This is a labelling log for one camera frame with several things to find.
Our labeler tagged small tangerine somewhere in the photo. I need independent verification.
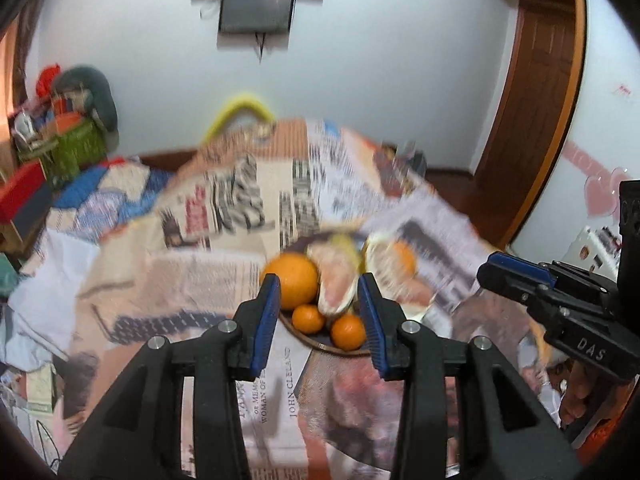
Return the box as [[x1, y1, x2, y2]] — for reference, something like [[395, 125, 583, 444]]
[[330, 314, 367, 351], [291, 304, 326, 335]]

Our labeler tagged yellow foam tube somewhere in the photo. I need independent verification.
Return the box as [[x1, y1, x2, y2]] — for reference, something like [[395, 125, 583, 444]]
[[201, 92, 277, 144]]

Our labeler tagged brown wooden door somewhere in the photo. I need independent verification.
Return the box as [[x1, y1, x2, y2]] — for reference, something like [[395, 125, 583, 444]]
[[475, 0, 587, 248]]

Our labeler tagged large orange left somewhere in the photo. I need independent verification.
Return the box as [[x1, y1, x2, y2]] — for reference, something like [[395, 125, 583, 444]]
[[260, 252, 320, 311]]

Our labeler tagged blue patchwork quilt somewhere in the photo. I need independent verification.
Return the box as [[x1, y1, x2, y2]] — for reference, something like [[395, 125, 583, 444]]
[[46, 159, 172, 243]]

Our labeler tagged white wardrobe sliding door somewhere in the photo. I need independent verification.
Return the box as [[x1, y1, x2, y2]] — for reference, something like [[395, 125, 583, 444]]
[[511, 0, 639, 262]]

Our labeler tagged right hand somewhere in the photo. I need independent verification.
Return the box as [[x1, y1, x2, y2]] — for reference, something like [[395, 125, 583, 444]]
[[560, 361, 602, 429]]

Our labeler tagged small wall monitor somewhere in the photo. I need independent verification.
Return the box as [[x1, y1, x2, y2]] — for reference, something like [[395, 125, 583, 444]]
[[218, 0, 295, 35]]

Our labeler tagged peeled pomelo segment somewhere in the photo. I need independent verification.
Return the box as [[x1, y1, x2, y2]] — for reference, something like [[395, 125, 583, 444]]
[[306, 240, 359, 320]]

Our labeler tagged dark purple plate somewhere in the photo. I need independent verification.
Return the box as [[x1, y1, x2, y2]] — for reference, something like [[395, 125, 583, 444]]
[[273, 230, 442, 359]]

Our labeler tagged large orange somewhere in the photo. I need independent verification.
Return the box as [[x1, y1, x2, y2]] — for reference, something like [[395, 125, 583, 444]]
[[260, 252, 320, 311], [392, 240, 418, 276]]

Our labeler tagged green storage basket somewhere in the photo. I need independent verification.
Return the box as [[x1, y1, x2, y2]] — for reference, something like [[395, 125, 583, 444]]
[[46, 119, 106, 188]]

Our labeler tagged red box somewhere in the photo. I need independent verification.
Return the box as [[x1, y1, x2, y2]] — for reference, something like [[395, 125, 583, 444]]
[[0, 160, 47, 223]]

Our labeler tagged large orange right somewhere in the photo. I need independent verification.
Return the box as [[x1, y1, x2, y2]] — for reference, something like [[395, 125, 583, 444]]
[[392, 240, 418, 276]]

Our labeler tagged newspaper print bed cover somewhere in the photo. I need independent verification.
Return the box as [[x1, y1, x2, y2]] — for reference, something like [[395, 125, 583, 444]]
[[55, 120, 560, 479]]

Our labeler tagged grey neck pillow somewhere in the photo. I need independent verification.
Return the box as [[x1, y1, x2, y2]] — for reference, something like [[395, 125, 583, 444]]
[[52, 65, 119, 153]]

